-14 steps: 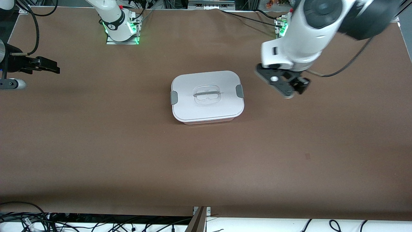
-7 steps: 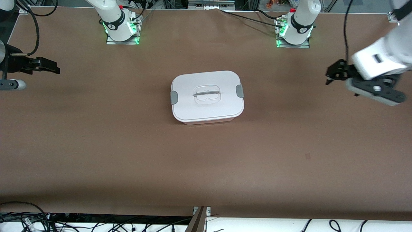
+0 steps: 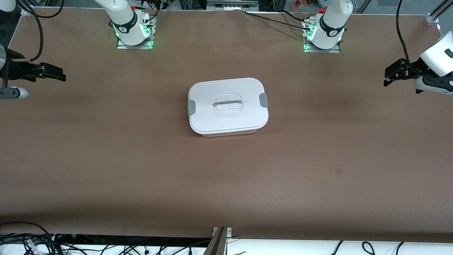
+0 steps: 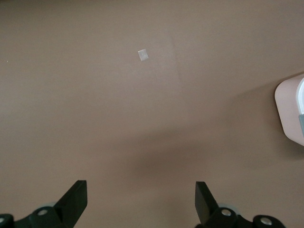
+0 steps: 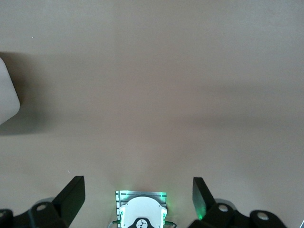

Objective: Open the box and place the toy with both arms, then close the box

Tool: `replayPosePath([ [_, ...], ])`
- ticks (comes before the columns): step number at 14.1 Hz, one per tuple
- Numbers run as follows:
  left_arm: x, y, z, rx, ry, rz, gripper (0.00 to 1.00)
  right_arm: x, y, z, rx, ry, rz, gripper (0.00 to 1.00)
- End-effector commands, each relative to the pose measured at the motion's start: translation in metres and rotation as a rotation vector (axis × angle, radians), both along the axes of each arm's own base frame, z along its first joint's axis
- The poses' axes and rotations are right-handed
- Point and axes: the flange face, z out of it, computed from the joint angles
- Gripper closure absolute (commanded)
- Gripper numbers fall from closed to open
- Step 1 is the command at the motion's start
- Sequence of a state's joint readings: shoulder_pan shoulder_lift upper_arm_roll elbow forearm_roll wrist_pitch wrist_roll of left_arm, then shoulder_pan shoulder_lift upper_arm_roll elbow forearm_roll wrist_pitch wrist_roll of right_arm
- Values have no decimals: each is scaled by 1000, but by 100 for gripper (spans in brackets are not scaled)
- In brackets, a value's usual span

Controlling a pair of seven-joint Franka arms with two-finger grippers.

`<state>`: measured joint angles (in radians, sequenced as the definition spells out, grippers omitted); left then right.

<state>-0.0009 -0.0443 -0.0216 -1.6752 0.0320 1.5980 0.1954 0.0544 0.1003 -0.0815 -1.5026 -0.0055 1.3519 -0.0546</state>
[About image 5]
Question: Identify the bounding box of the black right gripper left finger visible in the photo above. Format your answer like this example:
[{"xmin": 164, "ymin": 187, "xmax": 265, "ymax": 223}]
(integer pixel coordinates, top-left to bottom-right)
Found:
[{"xmin": 0, "ymin": 176, "xmax": 86, "ymax": 228}]

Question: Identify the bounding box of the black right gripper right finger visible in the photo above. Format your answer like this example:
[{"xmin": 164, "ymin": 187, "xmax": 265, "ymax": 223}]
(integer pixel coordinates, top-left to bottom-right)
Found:
[{"xmin": 189, "ymin": 177, "xmax": 285, "ymax": 228}]

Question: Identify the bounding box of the pale pink plastic box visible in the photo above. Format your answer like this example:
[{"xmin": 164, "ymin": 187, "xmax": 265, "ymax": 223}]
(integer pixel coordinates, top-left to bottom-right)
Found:
[{"xmin": 0, "ymin": 57, "xmax": 20, "ymax": 126}]

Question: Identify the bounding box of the brown table cover sheet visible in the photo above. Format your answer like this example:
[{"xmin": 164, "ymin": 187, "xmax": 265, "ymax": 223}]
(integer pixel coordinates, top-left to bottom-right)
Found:
[{"xmin": 0, "ymin": 0, "xmax": 304, "ymax": 228}]

